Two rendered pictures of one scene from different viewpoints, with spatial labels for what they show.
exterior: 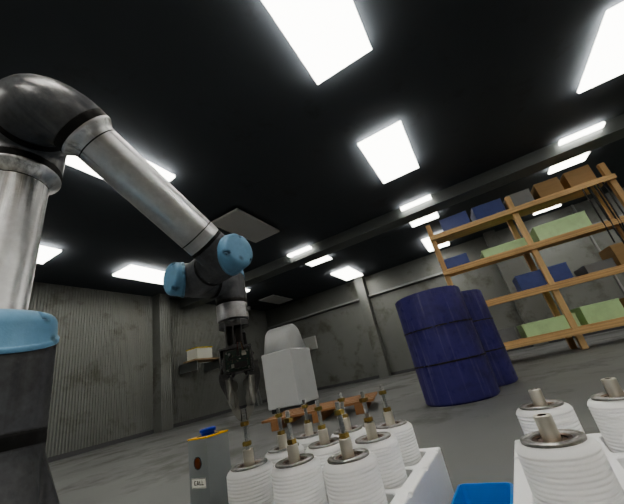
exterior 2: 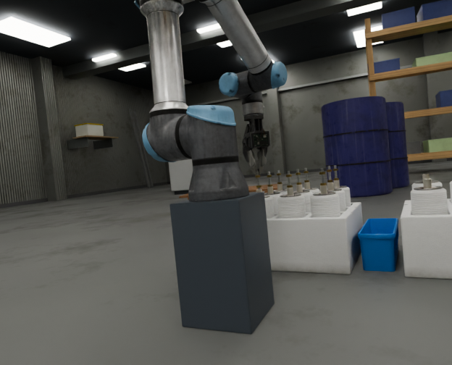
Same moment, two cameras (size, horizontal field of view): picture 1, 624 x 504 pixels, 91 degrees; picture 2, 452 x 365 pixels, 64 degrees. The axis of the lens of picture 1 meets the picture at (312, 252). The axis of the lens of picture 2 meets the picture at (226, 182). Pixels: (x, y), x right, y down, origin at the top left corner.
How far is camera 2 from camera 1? 0.68 m
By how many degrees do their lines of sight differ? 24
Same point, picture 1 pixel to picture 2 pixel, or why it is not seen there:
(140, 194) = (239, 34)
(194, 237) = (261, 63)
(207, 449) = not seen: hidden behind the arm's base
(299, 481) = (296, 203)
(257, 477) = (268, 201)
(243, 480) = not seen: hidden behind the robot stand
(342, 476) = (324, 200)
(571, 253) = not seen: outside the picture
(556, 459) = (427, 193)
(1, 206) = (172, 37)
